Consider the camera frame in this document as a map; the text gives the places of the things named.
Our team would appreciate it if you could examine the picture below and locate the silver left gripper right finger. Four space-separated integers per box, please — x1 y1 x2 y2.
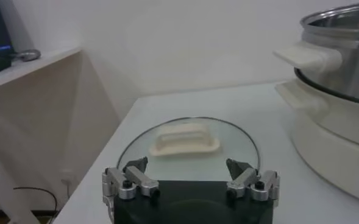
226 158 280 202

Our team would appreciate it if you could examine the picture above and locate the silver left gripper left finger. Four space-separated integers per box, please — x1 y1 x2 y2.
102 156 160 214

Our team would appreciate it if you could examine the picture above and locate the perforated steel steamer basket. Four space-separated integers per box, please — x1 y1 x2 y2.
272 1 359 107

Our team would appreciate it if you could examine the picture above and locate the cream electric cooker base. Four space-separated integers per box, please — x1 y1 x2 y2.
275 79 359 206

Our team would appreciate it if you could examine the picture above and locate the white side table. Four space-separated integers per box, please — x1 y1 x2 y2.
0 46 83 224

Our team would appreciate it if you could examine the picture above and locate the white wall socket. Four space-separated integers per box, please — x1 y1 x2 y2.
59 169 77 188

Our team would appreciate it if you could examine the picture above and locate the black floor cable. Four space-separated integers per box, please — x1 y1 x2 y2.
13 186 59 215

